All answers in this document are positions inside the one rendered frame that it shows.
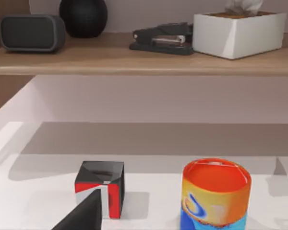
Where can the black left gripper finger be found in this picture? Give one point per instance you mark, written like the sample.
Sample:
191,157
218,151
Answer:
86,213

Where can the black and red cube box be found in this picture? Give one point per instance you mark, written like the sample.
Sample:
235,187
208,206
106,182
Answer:
103,182

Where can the orange and blue can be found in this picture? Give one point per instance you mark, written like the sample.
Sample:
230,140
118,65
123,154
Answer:
214,194

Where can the wooden shelf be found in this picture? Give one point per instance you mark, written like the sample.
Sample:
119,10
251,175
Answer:
124,60

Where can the dark grey speaker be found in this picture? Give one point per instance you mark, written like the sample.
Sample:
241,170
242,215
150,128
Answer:
31,33

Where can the black stapler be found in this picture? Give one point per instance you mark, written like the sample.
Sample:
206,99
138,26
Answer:
162,39

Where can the black round vase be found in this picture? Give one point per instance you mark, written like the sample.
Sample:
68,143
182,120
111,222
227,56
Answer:
83,16

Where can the white tissue box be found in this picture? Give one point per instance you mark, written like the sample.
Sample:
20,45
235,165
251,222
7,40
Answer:
237,33

